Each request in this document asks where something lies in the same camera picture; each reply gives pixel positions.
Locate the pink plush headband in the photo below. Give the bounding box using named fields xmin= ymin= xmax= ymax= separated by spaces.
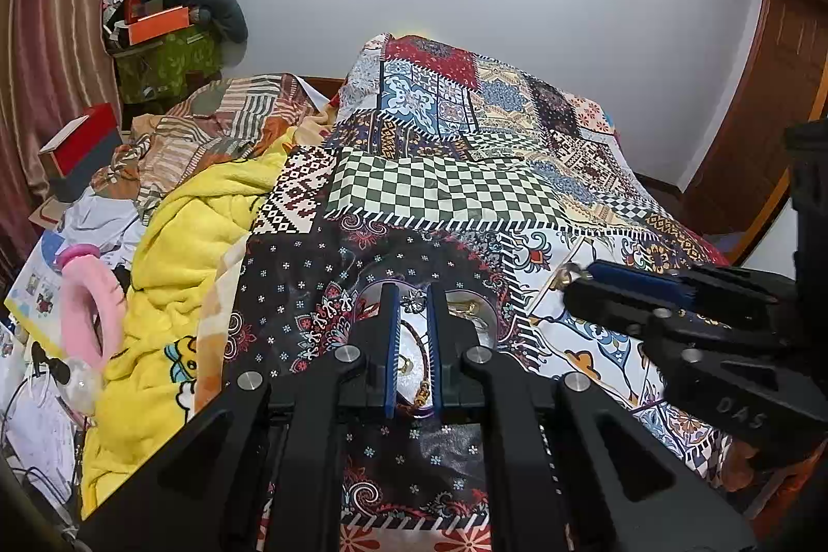
xmin=57 ymin=244 xmax=126 ymax=371

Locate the silver crystal earring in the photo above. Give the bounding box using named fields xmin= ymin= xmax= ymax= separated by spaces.
xmin=400 ymin=289 xmax=428 ymax=315

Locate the purple heart-shaped tin box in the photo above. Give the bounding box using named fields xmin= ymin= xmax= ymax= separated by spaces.
xmin=351 ymin=280 xmax=497 ymax=419

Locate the yellow fleece blanket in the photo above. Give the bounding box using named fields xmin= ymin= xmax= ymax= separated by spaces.
xmin=81 ymin=127 xmax=296 ymax=518

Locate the green patterned storage box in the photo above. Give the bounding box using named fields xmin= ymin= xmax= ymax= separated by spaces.
xmin=114 ymin=26 xmax=221 ymax=105

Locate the striped maroon curtain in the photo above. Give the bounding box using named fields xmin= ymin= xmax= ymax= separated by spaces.
xmin=2 ymin=0 xmax=120 ymax=285

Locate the brown wooden wardrobe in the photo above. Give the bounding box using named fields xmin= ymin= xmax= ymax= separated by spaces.
xmin=682 ymin=0 xmax=826 ymax=263

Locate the orange shoe box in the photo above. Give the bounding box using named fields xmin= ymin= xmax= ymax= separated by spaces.
xmin=128 ymin=6 xmax=189 ymax=46

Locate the red and white box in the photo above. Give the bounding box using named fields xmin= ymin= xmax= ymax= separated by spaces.
xmin=38 ymin=103 xmax=118 ymax=178

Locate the striped beige quilt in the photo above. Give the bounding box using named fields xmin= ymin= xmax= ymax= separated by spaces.
xmin=90 ymin=73 xmax=333 ymax=220

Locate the dark green stuffed bag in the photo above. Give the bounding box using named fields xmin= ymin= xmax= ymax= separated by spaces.
xmin=183 ymin=0 xmax=248 ymax=43

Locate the person's right hand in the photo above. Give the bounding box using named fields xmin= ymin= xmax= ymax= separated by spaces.
xmin=720 ymin=440 xmax=758 ymax=493

